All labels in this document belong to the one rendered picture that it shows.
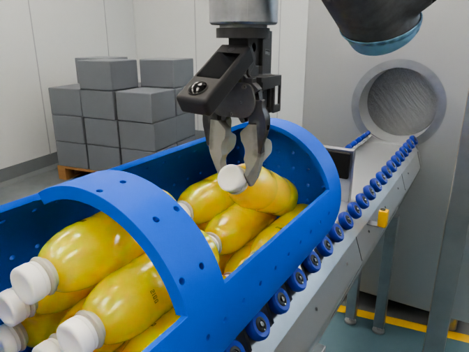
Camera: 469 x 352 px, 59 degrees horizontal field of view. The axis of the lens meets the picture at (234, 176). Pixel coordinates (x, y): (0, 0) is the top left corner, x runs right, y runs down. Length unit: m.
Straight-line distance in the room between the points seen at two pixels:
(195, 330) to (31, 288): 0.16
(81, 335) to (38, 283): 0.06
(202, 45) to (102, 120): 2.13
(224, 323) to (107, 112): 3.62
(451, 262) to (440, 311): 0.18
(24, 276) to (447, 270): 1.21
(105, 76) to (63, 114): 0.66
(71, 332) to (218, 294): 0.15
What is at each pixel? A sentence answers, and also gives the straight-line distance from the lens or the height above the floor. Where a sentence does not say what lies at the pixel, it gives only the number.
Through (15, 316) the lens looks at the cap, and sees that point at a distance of 0.51.
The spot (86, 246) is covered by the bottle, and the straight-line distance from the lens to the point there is 0.45.
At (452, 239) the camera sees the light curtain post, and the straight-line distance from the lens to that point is 1.38.
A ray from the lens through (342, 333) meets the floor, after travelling 2.25.
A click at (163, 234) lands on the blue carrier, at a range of 0.42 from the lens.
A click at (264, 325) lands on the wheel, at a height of 0.96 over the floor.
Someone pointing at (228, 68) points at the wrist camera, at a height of 1.35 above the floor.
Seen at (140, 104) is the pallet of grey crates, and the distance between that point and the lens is 3.78.
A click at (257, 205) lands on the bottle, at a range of 0.63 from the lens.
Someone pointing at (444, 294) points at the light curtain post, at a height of 0.64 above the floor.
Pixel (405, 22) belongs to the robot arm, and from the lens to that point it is 0.56.
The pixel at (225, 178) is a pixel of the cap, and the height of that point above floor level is 1.19.
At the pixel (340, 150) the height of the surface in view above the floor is 1.08.
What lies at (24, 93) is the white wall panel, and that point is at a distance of 4.83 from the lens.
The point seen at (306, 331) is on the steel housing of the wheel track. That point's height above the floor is 0.87.
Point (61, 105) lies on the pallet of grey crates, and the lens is 4.38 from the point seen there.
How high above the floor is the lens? 1.38
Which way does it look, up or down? 18 degrees down
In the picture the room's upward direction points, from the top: straight up
